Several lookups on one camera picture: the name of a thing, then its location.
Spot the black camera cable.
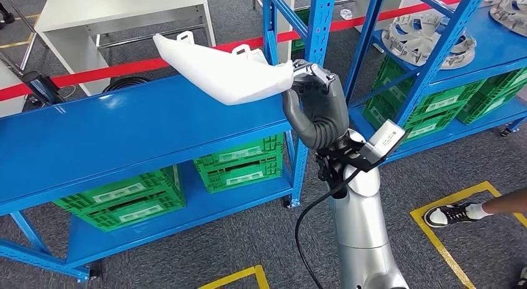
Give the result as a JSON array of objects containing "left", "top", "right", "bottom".
[{"left": 294, "top": 167, "right": 363, "bottom": 289}]

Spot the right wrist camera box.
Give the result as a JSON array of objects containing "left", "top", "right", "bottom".
[{"left": 316, "top": 119, "right": 410, "bottom": 185}]

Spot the black barrier post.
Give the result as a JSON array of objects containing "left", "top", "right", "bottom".
[{"left": 21, "top": 71, "right": 66, "bottom": 107}]

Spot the person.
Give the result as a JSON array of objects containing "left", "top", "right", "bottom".
[{"left": 423, "top": 187, "right": 527, "bottom": 289}]

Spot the blue rack with wheel covers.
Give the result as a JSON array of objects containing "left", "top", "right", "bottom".
[{"left": 344, "top": 0, "right": 527, "bottom": 165}]

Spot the grey wheel cover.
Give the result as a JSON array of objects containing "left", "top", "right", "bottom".
[
  {"left": 488, "top": 0, "right": 527, "bottom": 27},
  {"left": 380, "top": 12, "right": 477, "bottom": 70}
]

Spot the white plastic car part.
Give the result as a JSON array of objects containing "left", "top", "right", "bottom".
[{"left": 153, "top": 30, "right": 295, "bottom": 106}]

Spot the red barrier belt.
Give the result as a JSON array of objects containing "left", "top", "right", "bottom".
[{"left": 0, "top": 0, "right": 507, "bottom": 103}]

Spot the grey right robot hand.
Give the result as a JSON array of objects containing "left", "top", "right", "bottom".
[{"left": 282, "top": 60, "right": 351, "bottom": 140}]

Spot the white cabinet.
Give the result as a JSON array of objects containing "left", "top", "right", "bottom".
[{"left": 0, "top": 62, "right": 27, "bottom": 118}]

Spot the black round ribbed base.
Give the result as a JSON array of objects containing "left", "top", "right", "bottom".
[{"left": 102, "top": 75, "right": 151, "bottom": 94}]

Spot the yellow floor tape square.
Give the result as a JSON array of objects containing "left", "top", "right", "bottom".
[
  {"left": 410, "top": 180, "right": 527, "bottom": 289},
  {"left": 198, "top": 264, "right": 270, "bottom": 289}
]

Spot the blue metal shelf rack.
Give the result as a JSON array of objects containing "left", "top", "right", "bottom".
[{"left": 0, "top": 0, "right": 339, "bottom": 282}]

